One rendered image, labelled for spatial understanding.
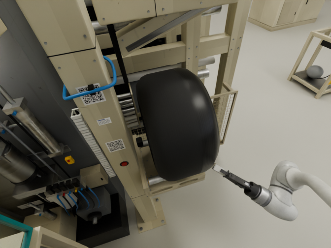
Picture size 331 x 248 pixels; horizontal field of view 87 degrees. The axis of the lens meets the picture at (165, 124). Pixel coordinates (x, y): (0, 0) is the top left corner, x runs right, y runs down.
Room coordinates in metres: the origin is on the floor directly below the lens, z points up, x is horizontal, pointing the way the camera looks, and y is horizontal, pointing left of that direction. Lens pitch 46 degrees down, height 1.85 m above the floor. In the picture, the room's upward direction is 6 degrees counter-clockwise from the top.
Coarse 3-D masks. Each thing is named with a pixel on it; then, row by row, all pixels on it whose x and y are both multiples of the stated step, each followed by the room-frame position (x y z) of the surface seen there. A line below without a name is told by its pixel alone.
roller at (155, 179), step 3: (150, 177) 0.48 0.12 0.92; (153, 177) 0.48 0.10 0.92; (156, 177) 0.47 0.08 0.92; (159, 177) 0.47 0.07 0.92; (150, 180) 0.46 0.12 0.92; (153, 180) 0.46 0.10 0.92; (156, 180) 0.46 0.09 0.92; (159, 180) 0.46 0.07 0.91; (162, 180) 0.46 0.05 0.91; (165, 180) 0.46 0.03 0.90; (150, 183) 0.45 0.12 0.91; (153, 183) 0.45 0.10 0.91; (156, 183) 0.45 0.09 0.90
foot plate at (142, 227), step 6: (156, 198) 0.70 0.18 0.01; (156, 204) 0.64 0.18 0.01; (156, 210) 0.59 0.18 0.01; (162, 210) 0.58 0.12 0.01; (138, 216) 0.55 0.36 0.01; (162, 216) 0.53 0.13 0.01; (138, 222) 0.49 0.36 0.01; (144, 222) 0.49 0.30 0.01; (150, 222) 0.48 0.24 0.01; (156, 222) 0.48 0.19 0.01; (162, 222) 0.47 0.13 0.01; (138, 228) 0.44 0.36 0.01; (144, 228) 0.44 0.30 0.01; (150, 228) 0.43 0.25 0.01
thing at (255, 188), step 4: (240, 184) 0.35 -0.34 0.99; (252, 184) 0.35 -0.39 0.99; (256, 184) 0.35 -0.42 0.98; (248, 188) 0.33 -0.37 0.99; (252, 188) 0.33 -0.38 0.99; (256, 188) 0.32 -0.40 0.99; (244, 192) 0.33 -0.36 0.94; (248, 192) 0.32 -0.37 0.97; (252, 192) 0.31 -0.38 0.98; (256, 192) 0.31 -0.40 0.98; (252, 196) 0.30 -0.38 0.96
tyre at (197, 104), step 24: (168, 72) 0.70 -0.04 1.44; (144, 96) 0.57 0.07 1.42; (168, 96) 0.54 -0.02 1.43; (192, 96) 0.54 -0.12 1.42; (144, 120) 0.51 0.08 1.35; (168, 120) 0.46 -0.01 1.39; (192, 120) 0.46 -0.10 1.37; (216, 120) 0.49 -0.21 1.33; (168, 144) 0.40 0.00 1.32; (192, 144) 0.40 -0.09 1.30; (216, 144) 0.42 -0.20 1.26; (168, 168) 0.36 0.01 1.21; (192, 168) 0.37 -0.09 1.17
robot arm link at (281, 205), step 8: (272, 192) 0.31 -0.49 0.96; (280, 192) 0.30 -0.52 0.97; (288, 192) 0.30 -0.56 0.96; (272, 200) 0.27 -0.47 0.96; (280, 200) 0.27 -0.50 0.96; (288, 200) 0.27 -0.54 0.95; (264, 208) 0.26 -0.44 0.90; (272, 208) 0.24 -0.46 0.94; (280, 208) 0.24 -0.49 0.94; (288, 208) 0.24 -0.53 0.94; (296, 208) 0.24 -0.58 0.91; (280, 216) 0.21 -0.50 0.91; (288, 216) 0.21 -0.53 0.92; (296, 216) 0.21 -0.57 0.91
